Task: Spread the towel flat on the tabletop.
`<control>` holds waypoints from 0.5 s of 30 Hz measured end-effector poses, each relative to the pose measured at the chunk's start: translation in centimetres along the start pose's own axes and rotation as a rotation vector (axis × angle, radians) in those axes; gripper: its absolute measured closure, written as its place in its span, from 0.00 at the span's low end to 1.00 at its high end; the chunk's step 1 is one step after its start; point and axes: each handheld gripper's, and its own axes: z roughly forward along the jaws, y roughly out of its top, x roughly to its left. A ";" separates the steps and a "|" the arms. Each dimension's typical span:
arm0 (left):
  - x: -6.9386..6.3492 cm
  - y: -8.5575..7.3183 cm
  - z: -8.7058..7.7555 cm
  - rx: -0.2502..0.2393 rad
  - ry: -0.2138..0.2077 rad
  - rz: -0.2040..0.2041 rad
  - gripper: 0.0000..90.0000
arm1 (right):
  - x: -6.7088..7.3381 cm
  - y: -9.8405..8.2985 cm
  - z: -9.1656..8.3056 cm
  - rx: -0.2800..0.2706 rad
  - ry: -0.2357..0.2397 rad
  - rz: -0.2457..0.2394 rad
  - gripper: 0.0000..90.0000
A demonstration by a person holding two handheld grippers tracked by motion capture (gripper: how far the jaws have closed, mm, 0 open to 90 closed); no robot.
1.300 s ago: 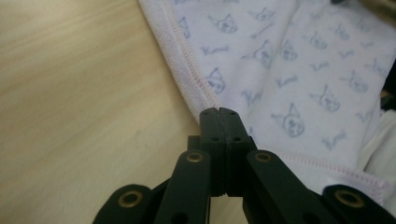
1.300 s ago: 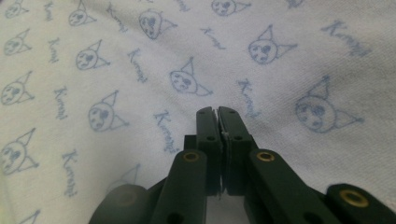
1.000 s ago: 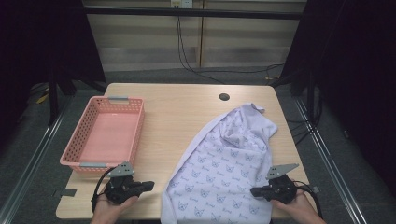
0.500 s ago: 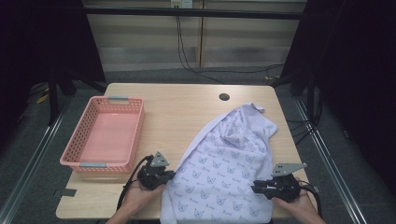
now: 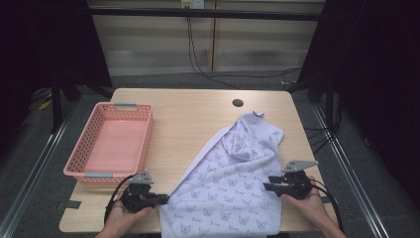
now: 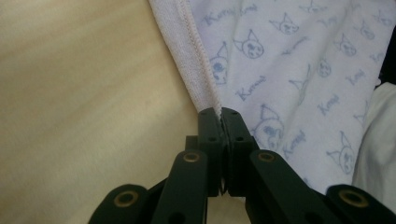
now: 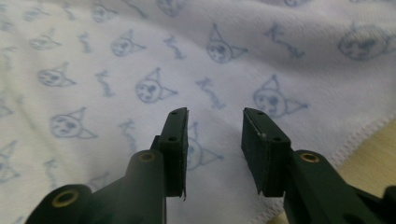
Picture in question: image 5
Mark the yellow strip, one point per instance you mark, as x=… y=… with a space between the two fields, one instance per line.
x=44 y=105

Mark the metal floor rail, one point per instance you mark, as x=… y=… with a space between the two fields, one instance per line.
x=350 y=165
x=33 y=178

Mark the dark grey tape piece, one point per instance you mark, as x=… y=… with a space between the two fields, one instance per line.
x=325 y=199
x=72 y=205

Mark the black metal stand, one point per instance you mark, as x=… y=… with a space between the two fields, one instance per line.
x=330 y=102
x=56 y=102

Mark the pink plastic basket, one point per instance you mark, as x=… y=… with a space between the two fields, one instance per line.
x=112 y=142

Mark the lavender printed towel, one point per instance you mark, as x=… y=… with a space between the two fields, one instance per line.
x=224 y=185

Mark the white wall outlet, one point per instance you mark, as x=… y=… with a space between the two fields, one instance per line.
x=198 y=4

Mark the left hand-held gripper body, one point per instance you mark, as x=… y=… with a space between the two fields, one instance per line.
x=135 y=198

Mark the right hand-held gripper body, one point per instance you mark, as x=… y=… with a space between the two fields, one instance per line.
x=295 y=186

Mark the person's left hand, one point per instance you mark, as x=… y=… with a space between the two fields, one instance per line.
x=120 y=219

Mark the black curtain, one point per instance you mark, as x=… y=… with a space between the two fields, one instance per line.
x=39 y=39
x=379 y=82

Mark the black horizontal metal bar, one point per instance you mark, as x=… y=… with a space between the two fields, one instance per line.
x=231 y=14

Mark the person's right hand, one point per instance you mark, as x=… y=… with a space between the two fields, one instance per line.
x=312 y=208

